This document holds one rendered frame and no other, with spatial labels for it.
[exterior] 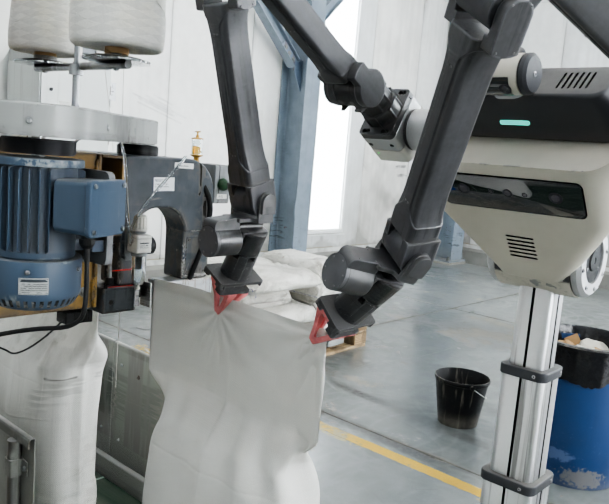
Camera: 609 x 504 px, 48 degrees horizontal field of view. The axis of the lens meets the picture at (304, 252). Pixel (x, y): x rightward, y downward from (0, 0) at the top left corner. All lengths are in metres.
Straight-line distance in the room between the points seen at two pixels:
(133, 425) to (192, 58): 4.90
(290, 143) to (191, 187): 5.91
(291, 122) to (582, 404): 5.00
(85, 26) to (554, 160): 0.85
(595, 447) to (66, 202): 2.70
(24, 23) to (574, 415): 2.66
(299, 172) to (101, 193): 6.14
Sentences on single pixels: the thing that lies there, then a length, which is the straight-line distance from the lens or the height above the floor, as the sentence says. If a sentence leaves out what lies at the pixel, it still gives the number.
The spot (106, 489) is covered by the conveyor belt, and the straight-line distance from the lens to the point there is 2.15.
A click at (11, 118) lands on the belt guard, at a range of 1.15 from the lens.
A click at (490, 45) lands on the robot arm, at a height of 1.51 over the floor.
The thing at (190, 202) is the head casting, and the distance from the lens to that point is 1.57.
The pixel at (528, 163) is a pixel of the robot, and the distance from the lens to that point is 1.33.
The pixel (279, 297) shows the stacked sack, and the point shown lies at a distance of 4.43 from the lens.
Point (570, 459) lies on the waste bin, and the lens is 3.38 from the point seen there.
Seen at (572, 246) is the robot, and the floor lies 1.24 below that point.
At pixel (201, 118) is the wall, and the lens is 6.78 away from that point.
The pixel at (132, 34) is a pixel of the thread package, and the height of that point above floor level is 1.55.
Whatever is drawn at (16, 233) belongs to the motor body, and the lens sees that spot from 1.19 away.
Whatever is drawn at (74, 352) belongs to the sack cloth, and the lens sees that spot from 1.77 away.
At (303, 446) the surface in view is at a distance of 1.26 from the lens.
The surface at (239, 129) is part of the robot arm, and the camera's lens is 1.21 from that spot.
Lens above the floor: 1.37
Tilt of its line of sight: 8 degrees down
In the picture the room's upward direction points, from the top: 5 degrees clockwise
